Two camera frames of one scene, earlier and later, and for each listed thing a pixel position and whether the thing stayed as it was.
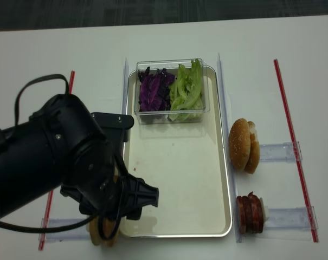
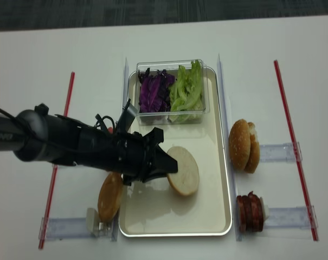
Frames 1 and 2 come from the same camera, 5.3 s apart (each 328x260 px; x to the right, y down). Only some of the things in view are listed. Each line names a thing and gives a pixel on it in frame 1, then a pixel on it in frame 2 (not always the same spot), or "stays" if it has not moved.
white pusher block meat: (265, 211) stays
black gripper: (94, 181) → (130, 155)
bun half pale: (95, 234) → (186, 180)
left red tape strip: (47, 211) stays
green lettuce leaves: (186, 93) stays
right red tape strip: (296, 154) stays
